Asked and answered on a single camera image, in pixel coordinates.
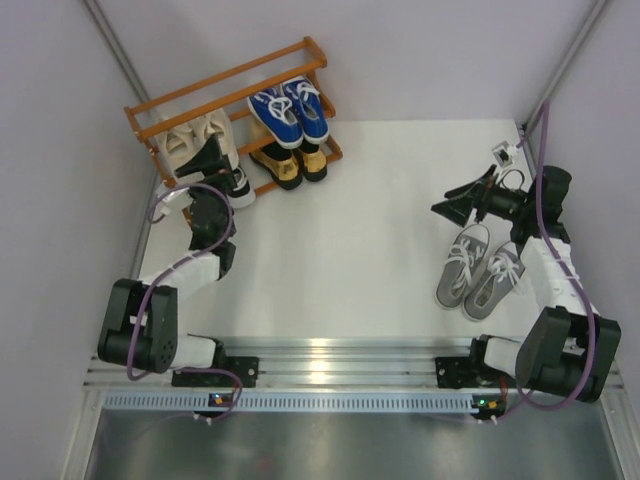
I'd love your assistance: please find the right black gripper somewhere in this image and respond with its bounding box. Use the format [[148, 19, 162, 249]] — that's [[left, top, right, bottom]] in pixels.
[[432, 165, 533, 228]]

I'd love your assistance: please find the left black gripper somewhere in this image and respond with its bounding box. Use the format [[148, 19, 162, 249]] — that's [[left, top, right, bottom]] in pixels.
[[174, 135, 237, 212]]

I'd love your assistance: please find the beige sneaker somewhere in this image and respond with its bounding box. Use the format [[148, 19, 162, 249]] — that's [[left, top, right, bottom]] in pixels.
[[155, 124, 198, 172], [191, 108, 240, 169]]

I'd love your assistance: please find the grey canvas sneaker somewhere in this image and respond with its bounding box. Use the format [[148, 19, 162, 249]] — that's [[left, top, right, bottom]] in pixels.
[[462, 241, 526, 322], [435, 223, 491, 309]]

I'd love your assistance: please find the black white sneaker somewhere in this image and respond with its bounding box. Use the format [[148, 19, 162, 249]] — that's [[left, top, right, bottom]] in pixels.
[[228, 166, 256, 210]]

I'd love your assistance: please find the gold loafer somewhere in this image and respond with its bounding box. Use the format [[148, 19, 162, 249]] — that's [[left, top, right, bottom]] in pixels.
[[249, 140, 302, 191], [294, 141, 328, 182]]

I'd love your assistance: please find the blue canvas sneaker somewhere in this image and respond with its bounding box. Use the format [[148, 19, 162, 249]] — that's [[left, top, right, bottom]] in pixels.
[[281, 76, 329, 145], [247, 87, 303, 149]]

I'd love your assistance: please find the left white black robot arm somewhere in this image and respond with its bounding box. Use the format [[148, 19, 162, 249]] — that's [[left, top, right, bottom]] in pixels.
[[97, 135, 237, 386]]

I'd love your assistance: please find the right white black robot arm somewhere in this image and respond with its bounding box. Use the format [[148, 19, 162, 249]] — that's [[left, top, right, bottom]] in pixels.
[[431, 166, 621, 403]]

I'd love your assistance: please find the orange wooden shoe shelf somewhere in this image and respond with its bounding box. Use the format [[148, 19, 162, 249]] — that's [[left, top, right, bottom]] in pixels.
[[125, 37, 342, 197]]

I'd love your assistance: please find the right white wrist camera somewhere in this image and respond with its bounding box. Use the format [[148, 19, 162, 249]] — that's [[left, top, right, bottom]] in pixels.
[[491, 141, 519, 169]]

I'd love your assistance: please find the aluminium rail frame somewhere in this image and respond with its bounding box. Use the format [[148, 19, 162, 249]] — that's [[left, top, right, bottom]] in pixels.
[[82, 337, 626, 389]]

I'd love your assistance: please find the perforated grey cable tray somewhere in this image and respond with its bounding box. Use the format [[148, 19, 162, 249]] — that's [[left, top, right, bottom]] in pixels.
[[103, 391, 499, 414]]

